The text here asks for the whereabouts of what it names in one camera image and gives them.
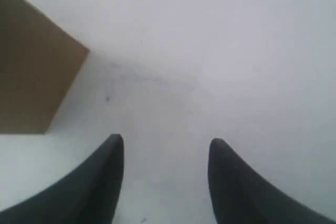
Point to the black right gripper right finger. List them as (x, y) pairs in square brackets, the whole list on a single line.
[(241, 195)]

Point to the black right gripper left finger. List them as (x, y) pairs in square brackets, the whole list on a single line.
[(88, 194)]

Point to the brown paper bag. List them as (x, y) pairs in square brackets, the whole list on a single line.
[(39, 62)]

